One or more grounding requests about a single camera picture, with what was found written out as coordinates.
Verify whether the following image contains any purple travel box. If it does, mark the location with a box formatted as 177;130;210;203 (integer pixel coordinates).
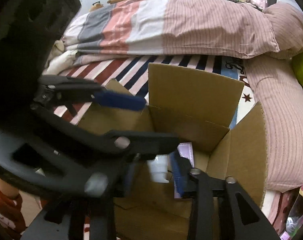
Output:
177;142;194;167

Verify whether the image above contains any striped plush blanket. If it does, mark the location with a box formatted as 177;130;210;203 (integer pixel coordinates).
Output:
41;55;255;126

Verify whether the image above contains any cream fleece blanket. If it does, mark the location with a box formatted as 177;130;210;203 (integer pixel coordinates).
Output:
50;40;65;60

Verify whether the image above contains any white bottle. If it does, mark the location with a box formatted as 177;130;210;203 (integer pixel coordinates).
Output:
147;155;169;184

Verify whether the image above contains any brown cardboard box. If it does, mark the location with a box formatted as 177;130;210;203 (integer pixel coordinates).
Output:
78;63;267;239

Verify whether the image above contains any folded striped quilt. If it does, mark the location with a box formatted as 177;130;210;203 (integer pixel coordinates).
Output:
63;0;280;64

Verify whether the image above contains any pink striped pillow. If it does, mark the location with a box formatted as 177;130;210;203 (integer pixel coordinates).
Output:
263;2;303;60

